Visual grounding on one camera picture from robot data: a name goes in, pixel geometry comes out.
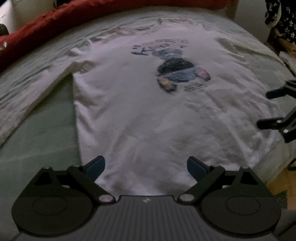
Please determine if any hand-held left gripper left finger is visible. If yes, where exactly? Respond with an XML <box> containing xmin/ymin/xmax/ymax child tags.
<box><xmin>25</xmin><ymin>156</ymin><xmax>116</xmax><ymax>205</ymax></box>

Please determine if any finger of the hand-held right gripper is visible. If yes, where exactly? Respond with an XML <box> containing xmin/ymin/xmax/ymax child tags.
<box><xmin>257</xmin><ymin>113</ymin><xmax>296</xmax><ymax>143</ymax></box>
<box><xmin>266</xmin><ymin>80</ymin><xmax>296</xmax><ymax>100</ymax></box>

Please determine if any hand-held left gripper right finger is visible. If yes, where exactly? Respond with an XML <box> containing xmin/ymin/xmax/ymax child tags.
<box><xmin>177</xmin><ymin>156</ymin><xmax>269</xmax><ymax>205</ymax></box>

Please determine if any white printed sweatshirt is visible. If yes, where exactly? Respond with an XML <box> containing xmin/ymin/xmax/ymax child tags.
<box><xmin>0</xmin><ymin>17</ymin><xmax>290</xmax><ymax>197</ymax></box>

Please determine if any white folded cloth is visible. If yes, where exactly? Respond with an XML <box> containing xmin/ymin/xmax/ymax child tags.
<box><xmin>280</xmin><ymin>52</ymin><xmax>296</xmax><ymax>75</ymax></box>

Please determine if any tan folded cloth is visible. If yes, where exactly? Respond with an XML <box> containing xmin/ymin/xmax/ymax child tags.
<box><xmin>277</xmin><ymin>38</ymin><xmax>296</xmax><ymax>57</ymax></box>

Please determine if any green checked bed sheet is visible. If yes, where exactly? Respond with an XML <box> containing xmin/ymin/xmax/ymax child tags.
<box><xmin>0</xmin><ymin>6</ymin><xmax>296</xmax><ymax>241</ymax></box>

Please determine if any black star-print garment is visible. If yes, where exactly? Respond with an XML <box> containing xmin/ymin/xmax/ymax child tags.
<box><xmin>265</xmin><ymin>0</ymin><xmax>296</xmax><ymax>44</ymax></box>

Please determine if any red duvet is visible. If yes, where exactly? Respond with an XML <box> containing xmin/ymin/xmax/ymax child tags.
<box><xmin>0</xmin><ymin>0</ymin><xmax>234</xmax><ymax>72</ymax></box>

